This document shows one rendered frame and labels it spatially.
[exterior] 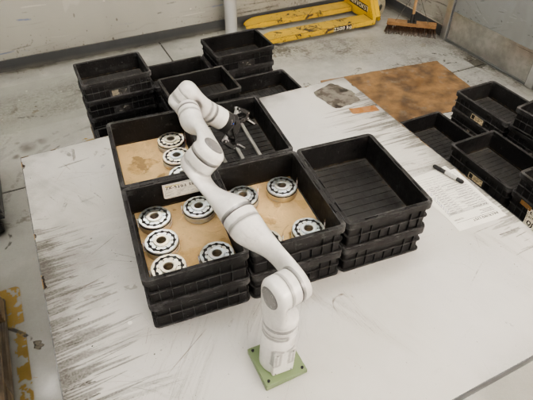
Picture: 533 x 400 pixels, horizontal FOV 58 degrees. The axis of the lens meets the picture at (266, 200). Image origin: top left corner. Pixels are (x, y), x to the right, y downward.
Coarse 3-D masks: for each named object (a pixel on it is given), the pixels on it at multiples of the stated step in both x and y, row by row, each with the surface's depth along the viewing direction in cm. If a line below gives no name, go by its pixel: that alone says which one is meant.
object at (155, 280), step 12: (168, 180) 156; (216, 180) 156; (132, 228) 142; (132, 240) 137; (240, 252) 133; (204, 264) 130; (216, 264) 131; (228, 264) 133; (144, 276) 127; (156, 276) 127; (168, 276) 127; (180, 276) 129
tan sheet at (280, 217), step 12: (264, 192) 167; (264, 204) 162; (276, 204) 162; (288, 204) 162; (300, 204) 162; (264, 216) 158; (276, 216) 158; (288, 216) 158; (300, 216) 158; (312, 216) 158; (276, 228) 154; (288, 228) 154
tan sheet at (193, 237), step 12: (180, 204) 162; (180, 216) 158; (216, 216) 158; (180, 228) 154; (192, 228) 154; (204, 228) 154; (216, 228) 154; (144, 240) 150; (180, 240) 150; (192, 240) 150; (204, 240) 150; (216, 240) 150; (228, 240) 150; (144, 252) 147; (180, 252) 147; (192, 252) 147; (192, 264) 143
